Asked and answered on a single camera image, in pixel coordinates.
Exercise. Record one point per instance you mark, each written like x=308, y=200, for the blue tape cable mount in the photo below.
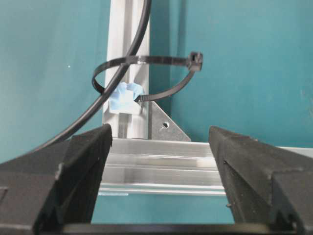
x=122, y=100

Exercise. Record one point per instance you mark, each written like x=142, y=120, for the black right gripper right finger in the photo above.
x=264, y=183

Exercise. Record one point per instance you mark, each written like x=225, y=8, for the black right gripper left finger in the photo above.
x=59, y=184

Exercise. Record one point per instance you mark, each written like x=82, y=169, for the square aluminium extrusion frame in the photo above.
x=256, y=80

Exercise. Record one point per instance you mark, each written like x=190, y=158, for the black cable tie loop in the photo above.
x=193, y=62

